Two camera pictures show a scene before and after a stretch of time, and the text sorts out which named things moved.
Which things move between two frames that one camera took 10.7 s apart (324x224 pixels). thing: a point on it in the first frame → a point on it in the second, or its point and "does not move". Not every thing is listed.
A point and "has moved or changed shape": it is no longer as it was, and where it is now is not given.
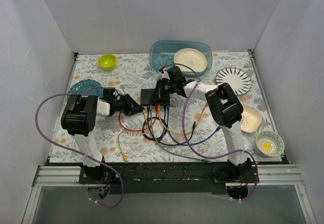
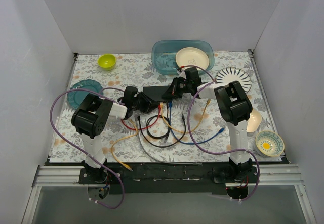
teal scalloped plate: (86, 87) does not move
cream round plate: (190, 60) does not move
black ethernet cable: (156, 138) → (169, 145)
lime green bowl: (107, 61) does not move
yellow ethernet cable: (124, 157) → (116, 141)
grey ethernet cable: (166, 148) → (156, 158)
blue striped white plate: (239, 79) does not move
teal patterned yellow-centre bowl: (269, 143) does not move
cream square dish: (251, 120) does not move
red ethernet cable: (139, 130) has moved or changed shape
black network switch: (147, 94) has moved or changed shape
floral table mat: (119, 101) does not move
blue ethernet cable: (186, 144) has moved or changed shape
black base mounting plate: (135, 178) does not move
